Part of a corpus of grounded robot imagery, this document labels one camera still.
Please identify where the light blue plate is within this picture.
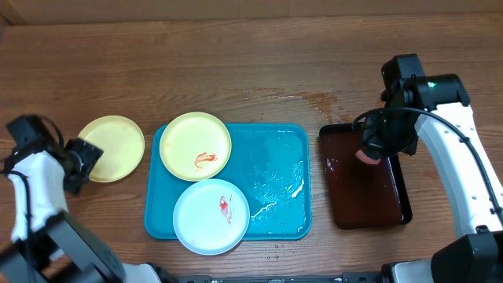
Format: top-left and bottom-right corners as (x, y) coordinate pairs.
(173, 178), (251, 255)

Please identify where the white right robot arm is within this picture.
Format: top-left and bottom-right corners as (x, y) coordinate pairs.
(353, 74), (502, 282)

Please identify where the teal plastic tray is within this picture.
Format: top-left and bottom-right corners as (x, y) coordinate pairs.
(144, 123), (312, 241)

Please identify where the orange green sponge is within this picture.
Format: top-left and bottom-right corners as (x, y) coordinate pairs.
(355, 149), (380, 165)

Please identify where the black tray with water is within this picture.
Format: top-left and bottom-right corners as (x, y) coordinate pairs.
(319, 123), (413, 230)

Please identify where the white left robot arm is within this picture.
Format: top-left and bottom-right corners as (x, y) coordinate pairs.
(1, 135), (164, 282)

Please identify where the yellow plate with sauce swirl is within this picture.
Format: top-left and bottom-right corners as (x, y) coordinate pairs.
(160, 112), (232, 182)

